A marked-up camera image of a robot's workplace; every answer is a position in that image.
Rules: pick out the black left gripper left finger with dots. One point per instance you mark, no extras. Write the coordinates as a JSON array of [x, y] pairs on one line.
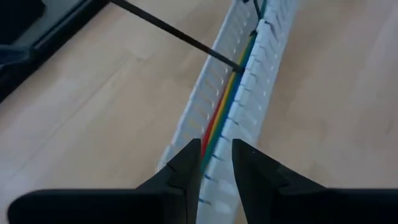
[[155, 205]]

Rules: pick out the black aluminium table frame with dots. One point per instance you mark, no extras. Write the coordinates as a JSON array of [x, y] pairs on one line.
[[46, 40]]

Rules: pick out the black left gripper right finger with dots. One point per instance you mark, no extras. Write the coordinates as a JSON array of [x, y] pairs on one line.
[[295, 205]]

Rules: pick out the black zip tie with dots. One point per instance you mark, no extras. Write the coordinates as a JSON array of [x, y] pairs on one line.
[[174, 31], [256, 11]]

